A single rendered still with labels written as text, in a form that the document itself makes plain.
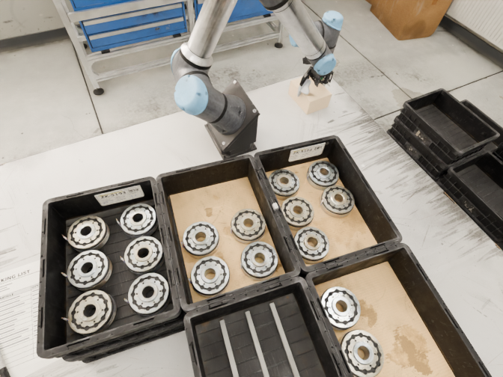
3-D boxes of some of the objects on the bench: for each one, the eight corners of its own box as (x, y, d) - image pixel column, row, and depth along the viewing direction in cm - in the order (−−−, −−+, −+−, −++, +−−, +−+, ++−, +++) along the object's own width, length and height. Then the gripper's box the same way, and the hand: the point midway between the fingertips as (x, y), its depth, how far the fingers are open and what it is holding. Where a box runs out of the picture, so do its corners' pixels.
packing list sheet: (-25, 281, 91) (-26, 281, 91) (58, 250, 98) (57, 249, 97) (-21, 399, 76) (-23, 399, 76) (76, 352, 83) (75, 352, 82)
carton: (287, 93, 145) (290, 80, 139) (308, 87, 149) (311, 73, 143) (306, 114, 138) (310, 102, 132) (327, 107, 141) (331, 93, 135)
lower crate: (78, 235, 101) (61, 218, 91) (168, 212, 107) (162, 194, 97) (82, 366, 81) (61, 363, 71) (192, 328, 87) (187, 322, 77)
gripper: (311, 67, 116) (301, 107, 133) (349, 54, 122) (335, 94, 139) (299, 54, 120) (290, 95, 137) (337, 43, 126) (325, 84, 143)
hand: (310, 91), depth 139 cm, fingers closed on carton, 14 cm apart
